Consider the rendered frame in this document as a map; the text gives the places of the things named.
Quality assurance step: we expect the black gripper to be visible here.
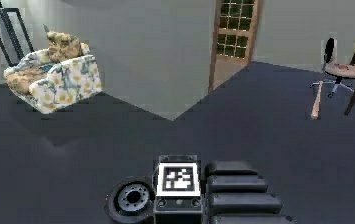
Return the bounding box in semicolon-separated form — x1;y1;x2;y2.
104;175;157;224

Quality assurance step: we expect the floral armchair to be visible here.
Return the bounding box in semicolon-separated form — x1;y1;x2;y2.
3;42;104;115

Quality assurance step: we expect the brown patterned cushion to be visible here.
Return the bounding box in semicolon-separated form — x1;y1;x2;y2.
45;30;84;64

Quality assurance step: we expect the brown door with glass panes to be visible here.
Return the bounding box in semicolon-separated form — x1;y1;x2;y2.
207;0;264;94

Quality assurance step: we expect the black framed window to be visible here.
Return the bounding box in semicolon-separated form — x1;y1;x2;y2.
0;0;35;68

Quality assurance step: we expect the wooden baseball bat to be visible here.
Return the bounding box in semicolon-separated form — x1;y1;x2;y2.
310;80;325;120

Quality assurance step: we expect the black swivel office chair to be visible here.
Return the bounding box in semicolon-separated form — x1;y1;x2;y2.
310;37;355;98

